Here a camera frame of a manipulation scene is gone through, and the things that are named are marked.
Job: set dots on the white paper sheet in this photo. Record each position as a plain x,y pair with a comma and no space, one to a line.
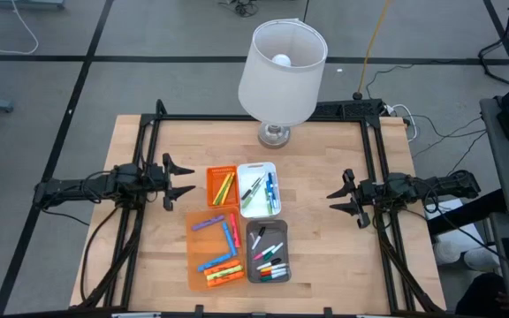
451,206

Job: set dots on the purple highlighter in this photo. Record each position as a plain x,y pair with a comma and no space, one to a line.
208,223

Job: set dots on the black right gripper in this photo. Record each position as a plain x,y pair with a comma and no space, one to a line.
360,194

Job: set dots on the black clamp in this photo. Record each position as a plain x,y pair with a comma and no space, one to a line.
199,311
328,312

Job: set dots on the pink highlighter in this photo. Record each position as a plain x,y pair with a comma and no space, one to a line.
235,230

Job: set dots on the yellow-capped white marker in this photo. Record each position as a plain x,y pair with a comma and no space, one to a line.
273,267

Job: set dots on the black aluminium rig frame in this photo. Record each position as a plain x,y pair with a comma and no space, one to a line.
192,117

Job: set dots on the blue highlighter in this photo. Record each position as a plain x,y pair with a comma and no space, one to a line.
230,238
214,262

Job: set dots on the person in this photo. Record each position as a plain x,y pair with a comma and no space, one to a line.
480,298

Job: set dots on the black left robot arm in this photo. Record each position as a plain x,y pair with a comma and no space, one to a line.
95,185

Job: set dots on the white plastic bin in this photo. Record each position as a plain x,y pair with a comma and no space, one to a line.
259,207

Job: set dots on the green-capped white marker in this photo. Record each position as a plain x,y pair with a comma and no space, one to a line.
273,251
251,197
273,277
268,206

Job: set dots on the white shade silver table lamp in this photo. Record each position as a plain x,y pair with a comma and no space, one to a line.
276,95

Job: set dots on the black desk foot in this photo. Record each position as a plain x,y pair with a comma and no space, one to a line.
466,215

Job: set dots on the black-capped white marker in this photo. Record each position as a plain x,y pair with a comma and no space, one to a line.
259,237
251,189

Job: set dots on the translucent grey bin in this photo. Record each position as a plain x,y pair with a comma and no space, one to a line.
276,229

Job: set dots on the yellow-green highlighter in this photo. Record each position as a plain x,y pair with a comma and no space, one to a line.
224,274

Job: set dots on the green thin marker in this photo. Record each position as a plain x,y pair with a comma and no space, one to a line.
221,189

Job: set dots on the orange slotted basket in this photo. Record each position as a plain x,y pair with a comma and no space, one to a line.
212,176

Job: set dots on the clear plastic cup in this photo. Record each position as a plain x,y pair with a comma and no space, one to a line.
480,259
446,252

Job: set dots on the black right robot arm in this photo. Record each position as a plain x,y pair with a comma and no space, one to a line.
431,186

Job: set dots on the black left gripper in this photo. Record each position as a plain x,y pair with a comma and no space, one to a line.
159,182

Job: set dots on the grey cart base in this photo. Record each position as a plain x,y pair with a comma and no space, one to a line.
27,3

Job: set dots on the translucent orange bin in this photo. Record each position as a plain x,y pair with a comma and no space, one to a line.
201,247

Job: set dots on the orange highlighter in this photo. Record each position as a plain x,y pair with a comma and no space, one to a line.
225,280
222,268

